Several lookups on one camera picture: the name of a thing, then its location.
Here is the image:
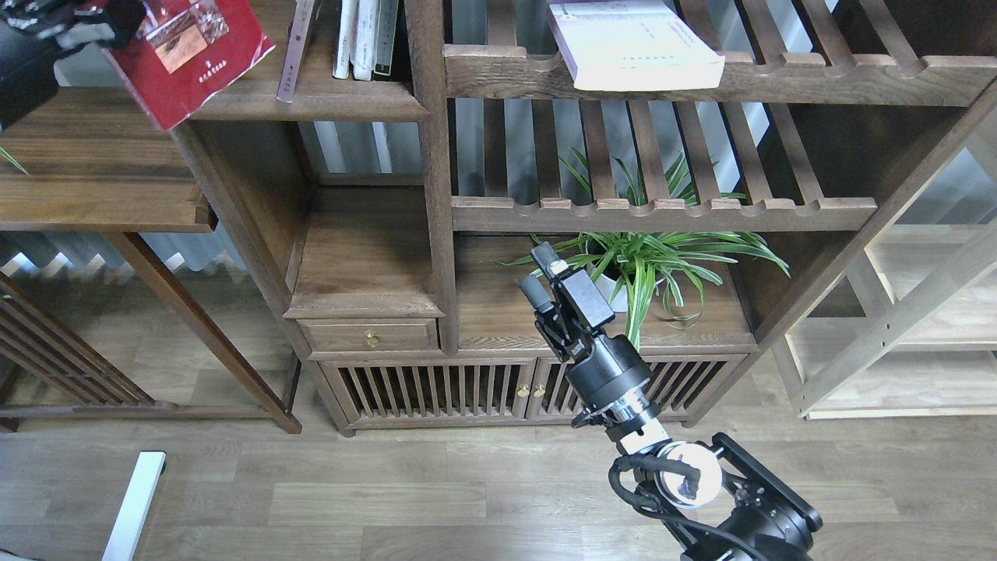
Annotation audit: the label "dark green upright book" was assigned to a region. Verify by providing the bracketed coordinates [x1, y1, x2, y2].
[372, 0, 401, 81]

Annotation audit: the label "light wooden shelf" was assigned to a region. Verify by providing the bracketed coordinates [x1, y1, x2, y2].
[773, 129, 997, 422]

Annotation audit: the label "dark wooden bookshelf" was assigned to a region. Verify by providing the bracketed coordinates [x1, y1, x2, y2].
[172, 1, 995, 436]

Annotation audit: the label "green spider plant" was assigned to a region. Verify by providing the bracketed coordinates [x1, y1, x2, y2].
[502, 148, 792, 351]

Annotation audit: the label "dark slatted wooden rack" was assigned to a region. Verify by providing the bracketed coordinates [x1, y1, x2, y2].
[1, 274, 179, 418]

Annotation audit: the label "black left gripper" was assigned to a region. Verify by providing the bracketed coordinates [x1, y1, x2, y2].
[1, 1, 146, 130]

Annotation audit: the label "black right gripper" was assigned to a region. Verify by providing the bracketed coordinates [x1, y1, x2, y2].
[519, 242, 650, 418]

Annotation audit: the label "red book with photos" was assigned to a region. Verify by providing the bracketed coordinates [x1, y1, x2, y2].
[104, 1, 275, 131]

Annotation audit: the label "white metal bar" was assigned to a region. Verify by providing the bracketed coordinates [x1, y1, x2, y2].
[102, 450, 167, 560]

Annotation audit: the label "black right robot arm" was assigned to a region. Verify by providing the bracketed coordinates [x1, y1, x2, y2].
[520, 242, 823, 560]

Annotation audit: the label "white plant pot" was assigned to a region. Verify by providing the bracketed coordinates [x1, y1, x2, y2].
[594, 263, 633, 315]

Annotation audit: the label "maroon book white characters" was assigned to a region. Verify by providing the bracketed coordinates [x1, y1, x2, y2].
[277, 1, 322, 104]

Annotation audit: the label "white upright book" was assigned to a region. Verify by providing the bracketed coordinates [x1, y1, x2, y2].
[351, 0, 380, 81]
[332, 0, 360, 79]

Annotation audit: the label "white lavender book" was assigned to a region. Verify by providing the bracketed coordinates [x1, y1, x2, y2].
[546, 1, 725, 92]

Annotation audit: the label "white upright book middle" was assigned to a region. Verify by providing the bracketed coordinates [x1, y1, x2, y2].
[351, 0, 380, 81]

